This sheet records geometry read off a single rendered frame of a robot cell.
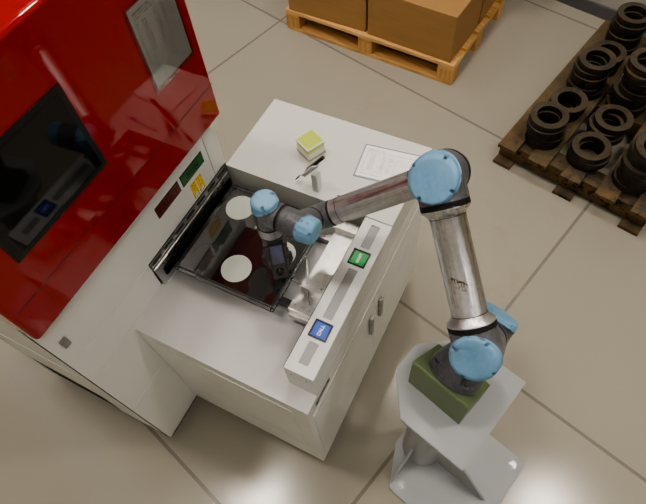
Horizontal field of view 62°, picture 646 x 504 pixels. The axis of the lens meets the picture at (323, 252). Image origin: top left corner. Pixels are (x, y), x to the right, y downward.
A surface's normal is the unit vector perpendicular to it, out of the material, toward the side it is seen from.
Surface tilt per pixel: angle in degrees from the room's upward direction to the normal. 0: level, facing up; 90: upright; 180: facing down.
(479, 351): 54
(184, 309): 0
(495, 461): 0
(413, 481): 0
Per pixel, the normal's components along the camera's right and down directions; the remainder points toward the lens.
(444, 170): -0.48, 0.10
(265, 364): -0.07, -0.52
